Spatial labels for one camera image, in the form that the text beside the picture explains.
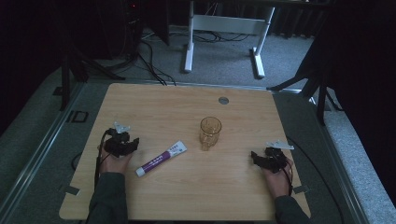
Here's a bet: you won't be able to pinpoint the person's left hand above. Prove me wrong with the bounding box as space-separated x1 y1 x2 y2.
98 146 134 175

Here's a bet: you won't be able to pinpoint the person's right hand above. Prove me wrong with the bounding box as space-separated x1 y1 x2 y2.
262 157 294 199

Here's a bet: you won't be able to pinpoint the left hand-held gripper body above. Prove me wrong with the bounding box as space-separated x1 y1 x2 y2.
104 121 135 159

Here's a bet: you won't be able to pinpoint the white desk frame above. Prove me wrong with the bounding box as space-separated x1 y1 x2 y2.
183 0 276 79

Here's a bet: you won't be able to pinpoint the black computer tower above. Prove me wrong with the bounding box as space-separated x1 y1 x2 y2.
106 0 145 61

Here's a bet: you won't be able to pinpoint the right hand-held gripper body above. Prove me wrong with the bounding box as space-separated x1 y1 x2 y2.
257 139 295 174

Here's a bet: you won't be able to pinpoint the black rectangular floor bracket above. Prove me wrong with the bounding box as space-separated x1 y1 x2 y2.
65 109 90 124

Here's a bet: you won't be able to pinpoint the black floor cables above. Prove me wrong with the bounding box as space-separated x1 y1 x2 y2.
118 27 250 87

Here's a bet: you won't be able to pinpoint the amber glass cup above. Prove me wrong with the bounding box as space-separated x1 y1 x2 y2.
199 116 223 152

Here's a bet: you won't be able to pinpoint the purple and white toothpaste tube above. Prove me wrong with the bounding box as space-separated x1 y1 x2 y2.
134 140 189 178

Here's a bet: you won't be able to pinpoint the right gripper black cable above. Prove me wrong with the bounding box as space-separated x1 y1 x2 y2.
281 158 295 197

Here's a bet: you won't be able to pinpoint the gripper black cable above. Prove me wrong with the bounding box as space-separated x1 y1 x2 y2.
281 158 295 197
93 128 114 190

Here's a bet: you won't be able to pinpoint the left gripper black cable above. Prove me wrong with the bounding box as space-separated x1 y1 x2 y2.
93 128 114 190

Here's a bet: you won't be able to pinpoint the black tripod stand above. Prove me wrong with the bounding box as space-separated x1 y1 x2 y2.
52 46 127 112
266 62 344 127

